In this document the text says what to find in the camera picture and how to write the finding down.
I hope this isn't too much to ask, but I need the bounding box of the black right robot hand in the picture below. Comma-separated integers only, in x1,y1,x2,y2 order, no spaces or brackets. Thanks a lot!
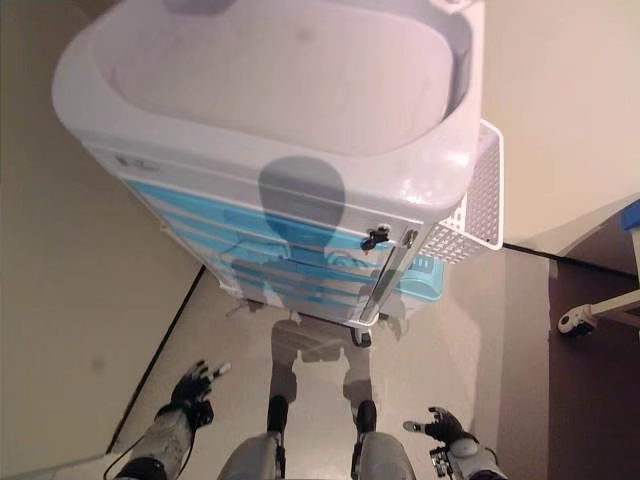
402,406,475,444

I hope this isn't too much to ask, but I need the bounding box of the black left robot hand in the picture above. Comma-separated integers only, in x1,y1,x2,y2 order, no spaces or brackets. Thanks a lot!
170,360,232,414

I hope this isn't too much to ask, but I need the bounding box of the grey right robot leg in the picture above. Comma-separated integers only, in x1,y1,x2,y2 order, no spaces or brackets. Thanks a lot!
349,399,414,480

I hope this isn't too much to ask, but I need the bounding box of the light blue waste bin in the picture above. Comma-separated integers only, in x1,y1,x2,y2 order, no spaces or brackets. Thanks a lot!
390,255,445,304

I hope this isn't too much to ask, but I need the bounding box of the silver cart lock bar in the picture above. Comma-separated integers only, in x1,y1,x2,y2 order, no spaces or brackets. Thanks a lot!
357,228,419,325

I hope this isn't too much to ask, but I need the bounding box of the black cart key lock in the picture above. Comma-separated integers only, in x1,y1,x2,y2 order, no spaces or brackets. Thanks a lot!
360,225,391,251

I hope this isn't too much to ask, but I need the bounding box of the white perforated side basket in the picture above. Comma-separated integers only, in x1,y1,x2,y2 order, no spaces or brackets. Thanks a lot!
419,119,504,265

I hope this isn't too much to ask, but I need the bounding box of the blue topped white bed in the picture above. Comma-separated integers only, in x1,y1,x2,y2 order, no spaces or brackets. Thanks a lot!
557,189,640,331

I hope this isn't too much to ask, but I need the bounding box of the white medical cart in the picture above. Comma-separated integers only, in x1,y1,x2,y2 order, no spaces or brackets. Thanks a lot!
51,0,485,347

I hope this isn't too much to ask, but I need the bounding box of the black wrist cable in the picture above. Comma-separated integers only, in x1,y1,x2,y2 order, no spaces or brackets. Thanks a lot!
103,439,151,480

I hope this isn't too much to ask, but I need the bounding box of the white bed frame caster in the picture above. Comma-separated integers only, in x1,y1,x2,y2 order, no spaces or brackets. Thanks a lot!
557,305,598,340

